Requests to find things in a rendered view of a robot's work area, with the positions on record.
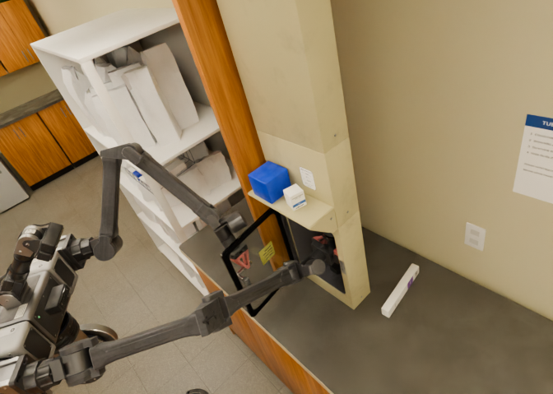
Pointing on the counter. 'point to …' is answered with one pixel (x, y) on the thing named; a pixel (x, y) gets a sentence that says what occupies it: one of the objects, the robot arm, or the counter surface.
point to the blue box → (269, 181)
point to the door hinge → (290, 237)
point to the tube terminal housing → (345, 168)
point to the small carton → (295, 197)
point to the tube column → (286, 57)
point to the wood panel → (219, 77)
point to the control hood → (311, 215)
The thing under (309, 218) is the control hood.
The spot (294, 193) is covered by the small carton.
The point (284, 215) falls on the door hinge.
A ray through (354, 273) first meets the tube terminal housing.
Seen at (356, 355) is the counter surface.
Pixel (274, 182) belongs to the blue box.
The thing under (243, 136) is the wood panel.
